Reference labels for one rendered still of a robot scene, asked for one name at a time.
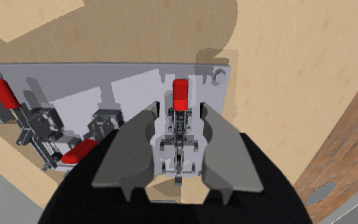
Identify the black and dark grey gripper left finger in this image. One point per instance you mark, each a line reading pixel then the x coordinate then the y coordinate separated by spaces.
pixel 120 162

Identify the grey metal fixture plate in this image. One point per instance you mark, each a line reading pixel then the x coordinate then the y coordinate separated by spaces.
pixel 78 89

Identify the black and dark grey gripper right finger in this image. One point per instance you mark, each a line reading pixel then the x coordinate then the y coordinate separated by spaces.
pixel 246 176

